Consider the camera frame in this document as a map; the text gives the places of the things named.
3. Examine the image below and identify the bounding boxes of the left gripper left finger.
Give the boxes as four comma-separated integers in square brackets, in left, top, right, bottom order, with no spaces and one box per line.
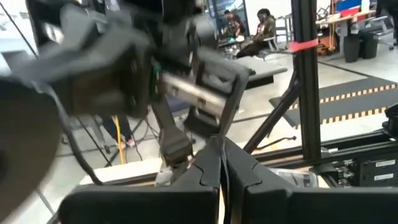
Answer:
[58,136,223,224]

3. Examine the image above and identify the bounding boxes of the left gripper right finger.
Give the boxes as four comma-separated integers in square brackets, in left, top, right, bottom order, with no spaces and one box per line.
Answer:
[223,136,398,224]

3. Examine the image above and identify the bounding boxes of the black mat yellow stripes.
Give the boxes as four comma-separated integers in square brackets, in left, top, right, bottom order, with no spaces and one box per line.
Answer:
[269,75,398,129]

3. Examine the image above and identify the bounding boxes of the black aluminium table frame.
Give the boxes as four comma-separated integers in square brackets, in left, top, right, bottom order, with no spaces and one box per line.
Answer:
[242,0,398,175]

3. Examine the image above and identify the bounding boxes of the black floor cable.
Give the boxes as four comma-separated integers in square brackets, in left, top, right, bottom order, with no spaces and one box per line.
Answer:
[254,135,298,151]

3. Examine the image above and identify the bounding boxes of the red tape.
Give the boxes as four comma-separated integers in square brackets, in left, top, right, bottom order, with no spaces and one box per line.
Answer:
[289,38,320,53]

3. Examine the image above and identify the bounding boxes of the black trash bin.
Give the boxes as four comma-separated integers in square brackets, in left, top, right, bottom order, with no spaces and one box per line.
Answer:
[343,32,361,63]
[360,29,379,60]

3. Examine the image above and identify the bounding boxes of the yellow cable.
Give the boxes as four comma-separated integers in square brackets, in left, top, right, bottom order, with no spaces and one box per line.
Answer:
[112,114,126,165]

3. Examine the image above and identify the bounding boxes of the grey office chair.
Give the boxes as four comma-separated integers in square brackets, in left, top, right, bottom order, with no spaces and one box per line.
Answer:
[371,15,397,50]

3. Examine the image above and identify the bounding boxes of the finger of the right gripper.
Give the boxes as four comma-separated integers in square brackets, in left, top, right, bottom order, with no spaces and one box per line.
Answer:
[198,49,250,138]
[150,98,193,167]

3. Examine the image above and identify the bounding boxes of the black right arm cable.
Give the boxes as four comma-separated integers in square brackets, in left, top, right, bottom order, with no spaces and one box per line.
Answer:
[46,86,105,187]

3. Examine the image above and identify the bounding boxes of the black box white labels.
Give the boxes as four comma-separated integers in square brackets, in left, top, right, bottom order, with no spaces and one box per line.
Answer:
[329,155,398,188]

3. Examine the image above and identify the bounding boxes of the person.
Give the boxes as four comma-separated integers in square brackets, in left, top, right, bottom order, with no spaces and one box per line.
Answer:
[101,114,137,149]
[235,8,277,59]
[222,9,247,41]

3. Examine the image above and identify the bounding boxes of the wooden desk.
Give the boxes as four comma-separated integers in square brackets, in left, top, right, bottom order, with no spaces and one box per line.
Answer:
[315,9,379,58]

